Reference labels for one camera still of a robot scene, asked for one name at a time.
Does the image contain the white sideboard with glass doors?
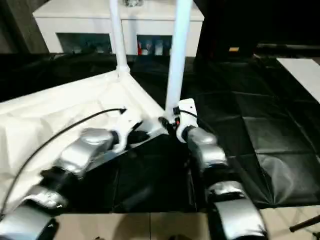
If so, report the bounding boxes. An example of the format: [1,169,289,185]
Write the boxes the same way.
[32,0,206,57]

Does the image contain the grey curtain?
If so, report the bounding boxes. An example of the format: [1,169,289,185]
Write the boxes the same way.
[0,0,50,55]

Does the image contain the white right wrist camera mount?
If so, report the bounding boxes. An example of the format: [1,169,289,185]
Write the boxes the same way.
[174,98,200,144]

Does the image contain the white flat board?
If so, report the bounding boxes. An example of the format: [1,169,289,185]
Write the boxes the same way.
[276,57,320,104]

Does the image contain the black tripod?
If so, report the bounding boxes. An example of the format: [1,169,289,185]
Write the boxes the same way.
[289,217,320,233]

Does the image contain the white plastic table top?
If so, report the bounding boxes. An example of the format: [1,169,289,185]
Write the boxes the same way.
[0,67,173,218]

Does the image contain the black plastic cover mat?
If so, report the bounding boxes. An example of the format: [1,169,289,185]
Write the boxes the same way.
[0,52,320,213]

